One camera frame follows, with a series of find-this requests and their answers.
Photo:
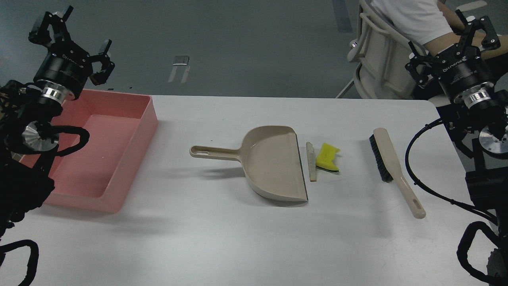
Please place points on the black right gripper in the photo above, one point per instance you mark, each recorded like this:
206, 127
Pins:
461, 72

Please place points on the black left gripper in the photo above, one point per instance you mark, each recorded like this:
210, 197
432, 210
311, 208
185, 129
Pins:
67, 67

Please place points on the beige hand brush black bristles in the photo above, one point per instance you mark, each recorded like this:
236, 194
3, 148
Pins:
390, 169

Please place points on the yellow sponge piece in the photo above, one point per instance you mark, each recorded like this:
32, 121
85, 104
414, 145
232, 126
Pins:
325, 158

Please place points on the beige plastic dustpan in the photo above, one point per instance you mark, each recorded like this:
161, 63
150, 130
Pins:
270, 160

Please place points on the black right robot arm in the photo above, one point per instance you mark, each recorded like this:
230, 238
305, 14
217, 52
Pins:
478, 129

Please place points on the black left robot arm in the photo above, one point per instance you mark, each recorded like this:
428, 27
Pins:
30, 143

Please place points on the pink plastic bin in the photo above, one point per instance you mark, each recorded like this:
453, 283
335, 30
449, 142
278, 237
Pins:
99, 176

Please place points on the person in white shirt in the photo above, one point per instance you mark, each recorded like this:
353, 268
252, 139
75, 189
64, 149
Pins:
429, 23

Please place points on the white office chair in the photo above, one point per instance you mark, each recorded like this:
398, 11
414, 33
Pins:
382, 52

